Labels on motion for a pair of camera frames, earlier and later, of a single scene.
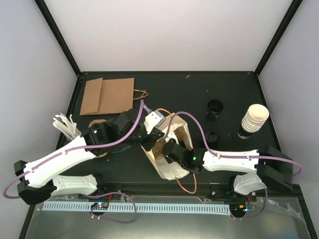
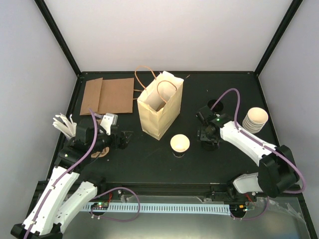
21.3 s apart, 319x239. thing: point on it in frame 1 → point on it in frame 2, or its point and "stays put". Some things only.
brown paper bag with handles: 117,96 stays put
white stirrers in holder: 69,129 stays put
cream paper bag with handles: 174,128 → 159,104
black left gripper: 156,134 → 123,143
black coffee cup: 214,108 stays put
